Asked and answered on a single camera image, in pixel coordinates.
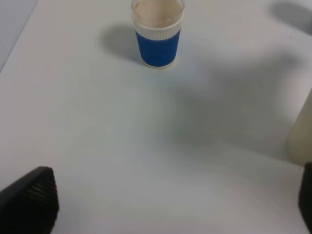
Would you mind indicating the light green plastic cup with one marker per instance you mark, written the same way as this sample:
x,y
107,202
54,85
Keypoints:
x,y
299,147

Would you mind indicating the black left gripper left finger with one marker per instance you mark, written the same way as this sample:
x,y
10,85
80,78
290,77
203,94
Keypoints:
x,y
30,205

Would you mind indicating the blue sleeved paper cup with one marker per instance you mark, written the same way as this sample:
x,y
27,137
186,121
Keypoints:
x,y
157,25

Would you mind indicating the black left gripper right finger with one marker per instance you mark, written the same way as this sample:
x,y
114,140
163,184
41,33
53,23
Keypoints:
x,y
305,196

